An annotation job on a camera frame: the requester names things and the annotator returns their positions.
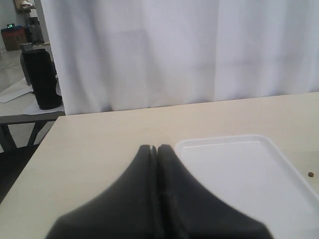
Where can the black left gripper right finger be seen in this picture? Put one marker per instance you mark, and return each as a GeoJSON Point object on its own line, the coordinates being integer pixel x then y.
{"type": "Point", "coordinates": [190, 211]}

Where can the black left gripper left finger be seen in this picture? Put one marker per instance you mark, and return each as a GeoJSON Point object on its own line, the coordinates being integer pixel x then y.
{"type": "Point", "coordinates": [128, 209]}

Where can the white plastic tray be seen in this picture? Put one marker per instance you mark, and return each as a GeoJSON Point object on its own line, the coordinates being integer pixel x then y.
{"type": "Point", "coordinates": [249, 173]}

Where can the grey side table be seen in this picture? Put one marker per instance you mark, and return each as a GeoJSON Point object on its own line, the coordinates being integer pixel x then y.
{"type": "Point", "coordinates": [24, 110]}

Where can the white curtain backdrop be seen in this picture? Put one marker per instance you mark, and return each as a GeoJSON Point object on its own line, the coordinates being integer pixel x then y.
{"type": "Point", "coordinates": [113, 55]}

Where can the black cylindrical flask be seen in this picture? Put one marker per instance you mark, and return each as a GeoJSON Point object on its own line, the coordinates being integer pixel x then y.
{"type": "Point", "coordinates": [40, 74]}

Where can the white paper sheet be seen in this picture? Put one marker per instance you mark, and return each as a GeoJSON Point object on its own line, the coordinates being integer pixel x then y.
{"type": "Point", "coordinates": [14, 92]}

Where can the brown cardboard box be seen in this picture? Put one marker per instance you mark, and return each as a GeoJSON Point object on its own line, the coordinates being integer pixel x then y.
{"type": "Point", "coordinates": [13, 37]}

